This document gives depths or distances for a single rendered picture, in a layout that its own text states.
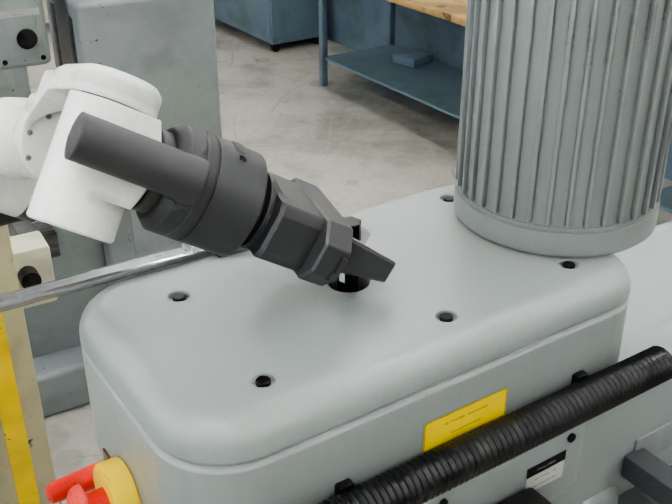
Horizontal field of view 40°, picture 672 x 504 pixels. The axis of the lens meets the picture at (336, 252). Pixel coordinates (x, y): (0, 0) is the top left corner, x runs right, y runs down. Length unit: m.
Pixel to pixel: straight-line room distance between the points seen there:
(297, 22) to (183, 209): 7.64
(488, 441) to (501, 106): 0.29
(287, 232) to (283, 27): 7.54
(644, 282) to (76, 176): 0.69
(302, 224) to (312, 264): 0.03
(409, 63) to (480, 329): 6.36
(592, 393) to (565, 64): 0.29
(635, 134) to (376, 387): 0.32
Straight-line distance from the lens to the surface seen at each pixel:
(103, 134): 0.64
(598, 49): 0.81
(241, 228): 0.71
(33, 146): 0.77
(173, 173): 0.65
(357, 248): 0.76
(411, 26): 7.63
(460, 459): 0.76
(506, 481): 0.90
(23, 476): 3.02
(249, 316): 0.77
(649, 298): 1.10
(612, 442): 1.03
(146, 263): 0.84
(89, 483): 0.91
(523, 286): 0.82
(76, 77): 0.70
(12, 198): 0.92
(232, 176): 0.70
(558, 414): 0.82
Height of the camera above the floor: 2.30
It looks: 28 degrees down
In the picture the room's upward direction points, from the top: straight up
